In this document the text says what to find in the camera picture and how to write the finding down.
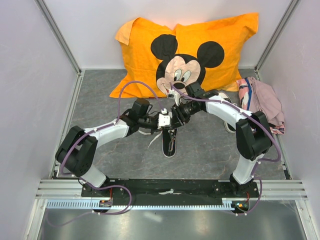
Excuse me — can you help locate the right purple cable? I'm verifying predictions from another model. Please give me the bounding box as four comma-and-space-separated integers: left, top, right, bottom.
169, 81, 281, 217

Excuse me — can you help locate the slotted grey cable duct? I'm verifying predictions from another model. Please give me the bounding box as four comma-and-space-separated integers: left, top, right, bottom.
46, 199, 237, 211

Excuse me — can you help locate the orange Mickey Mouse pillow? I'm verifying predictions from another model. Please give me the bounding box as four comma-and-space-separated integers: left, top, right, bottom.
110, 12, 259, 98

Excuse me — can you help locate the aluminium front rail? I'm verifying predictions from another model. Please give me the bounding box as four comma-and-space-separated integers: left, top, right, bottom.
36, 179, 308, 201

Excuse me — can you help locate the aluminium frame post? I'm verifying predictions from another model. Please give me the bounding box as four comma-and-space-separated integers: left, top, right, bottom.
35, 0, 82, 75
254, 0, 301, 74

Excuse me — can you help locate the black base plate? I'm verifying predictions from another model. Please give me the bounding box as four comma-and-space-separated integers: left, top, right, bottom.
81, 178, 259, 207

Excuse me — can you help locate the purple cable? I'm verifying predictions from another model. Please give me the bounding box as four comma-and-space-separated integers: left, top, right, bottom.
169, 81, 281, 217
45, 81, 167, 228

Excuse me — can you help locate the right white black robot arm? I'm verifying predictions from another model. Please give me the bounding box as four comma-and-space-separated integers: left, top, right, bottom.
170, 82, 274, 197

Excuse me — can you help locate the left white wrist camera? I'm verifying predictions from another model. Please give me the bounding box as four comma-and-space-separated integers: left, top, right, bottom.
157, 108, 172, 128

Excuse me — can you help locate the left aluminium frame post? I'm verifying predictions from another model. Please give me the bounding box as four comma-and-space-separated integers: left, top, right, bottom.
35, 0, 82, 75

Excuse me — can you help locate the black canvas sneaker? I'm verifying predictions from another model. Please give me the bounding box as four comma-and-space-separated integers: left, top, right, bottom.
161, 128, 178, 158

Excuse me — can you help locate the pink folded cloth pile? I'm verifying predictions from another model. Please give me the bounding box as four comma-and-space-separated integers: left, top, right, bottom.
236, 77, 285, 135

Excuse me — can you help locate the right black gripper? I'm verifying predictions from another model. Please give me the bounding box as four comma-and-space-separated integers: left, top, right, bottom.
169, 101, 201, 131

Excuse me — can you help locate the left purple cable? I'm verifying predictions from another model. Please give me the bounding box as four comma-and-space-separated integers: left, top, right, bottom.
45, 81, 167, 228

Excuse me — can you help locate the right aluminium frame post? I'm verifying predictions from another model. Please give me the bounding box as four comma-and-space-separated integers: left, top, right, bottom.
254, 0, 301, 74

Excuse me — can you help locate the white shoelace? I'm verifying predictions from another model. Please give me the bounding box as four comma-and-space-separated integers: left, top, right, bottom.
137, 129, 175, 148

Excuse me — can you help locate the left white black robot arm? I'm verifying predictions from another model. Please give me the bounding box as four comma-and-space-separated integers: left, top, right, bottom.
55, 98, 168, 197

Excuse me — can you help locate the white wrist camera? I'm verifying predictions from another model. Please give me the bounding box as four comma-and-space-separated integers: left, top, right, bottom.
167, 87, 181, 106
157, 108, 172, 128

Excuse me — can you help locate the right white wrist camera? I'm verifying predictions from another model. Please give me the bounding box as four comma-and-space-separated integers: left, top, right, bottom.
167, 87, 181, 106

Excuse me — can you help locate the white tape scrap on base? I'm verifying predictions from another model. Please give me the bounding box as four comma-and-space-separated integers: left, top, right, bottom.
158, 188, 182, 196

